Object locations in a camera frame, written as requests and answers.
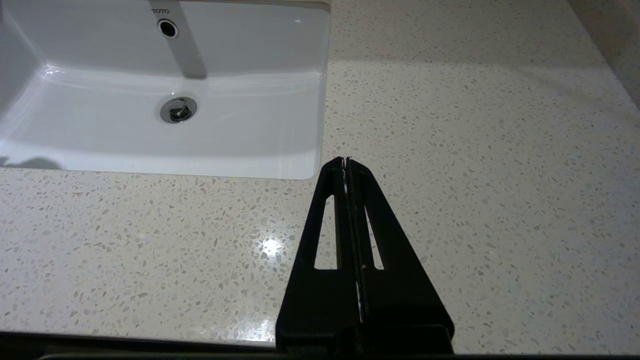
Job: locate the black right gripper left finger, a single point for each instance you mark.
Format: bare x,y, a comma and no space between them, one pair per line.
310,300

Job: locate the white ceramic sink basin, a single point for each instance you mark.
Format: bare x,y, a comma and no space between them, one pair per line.
100,130

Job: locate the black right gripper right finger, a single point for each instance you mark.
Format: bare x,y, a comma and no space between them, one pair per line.
405,300

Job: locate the chrome sink drain plug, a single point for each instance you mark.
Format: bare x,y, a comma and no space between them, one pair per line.
178,109

